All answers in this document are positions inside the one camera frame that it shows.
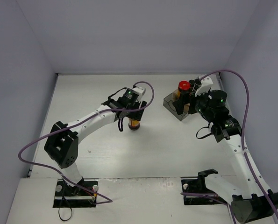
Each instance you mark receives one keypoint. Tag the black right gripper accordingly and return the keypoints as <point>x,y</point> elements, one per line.
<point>190,99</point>

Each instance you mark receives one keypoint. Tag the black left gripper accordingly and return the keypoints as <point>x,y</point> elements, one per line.
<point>137,112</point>

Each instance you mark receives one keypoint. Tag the red lid chili sauce jar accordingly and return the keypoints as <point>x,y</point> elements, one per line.
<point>133,124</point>

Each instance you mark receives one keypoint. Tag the black cap spice bottle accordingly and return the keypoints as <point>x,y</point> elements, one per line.
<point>192,84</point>
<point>197,83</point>

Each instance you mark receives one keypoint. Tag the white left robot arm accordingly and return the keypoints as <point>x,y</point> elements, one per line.
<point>62,147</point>

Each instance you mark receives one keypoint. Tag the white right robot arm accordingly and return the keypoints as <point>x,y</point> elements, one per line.
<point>254,200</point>

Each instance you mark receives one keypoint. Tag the amber transparent bin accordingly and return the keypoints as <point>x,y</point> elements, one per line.
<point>183,101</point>

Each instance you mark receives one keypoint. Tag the grey transparent bin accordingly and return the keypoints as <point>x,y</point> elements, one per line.
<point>168,104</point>

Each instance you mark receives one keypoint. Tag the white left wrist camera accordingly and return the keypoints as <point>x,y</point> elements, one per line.
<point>139,90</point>

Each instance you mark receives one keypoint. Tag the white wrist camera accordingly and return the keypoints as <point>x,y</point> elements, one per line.
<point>205,85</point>
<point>139,90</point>

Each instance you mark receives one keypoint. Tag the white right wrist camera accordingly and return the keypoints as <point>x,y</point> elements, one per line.
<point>205,85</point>

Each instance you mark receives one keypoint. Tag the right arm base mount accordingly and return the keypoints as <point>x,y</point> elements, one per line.
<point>196,192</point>

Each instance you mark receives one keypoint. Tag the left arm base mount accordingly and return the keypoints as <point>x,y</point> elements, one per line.
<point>67,196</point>

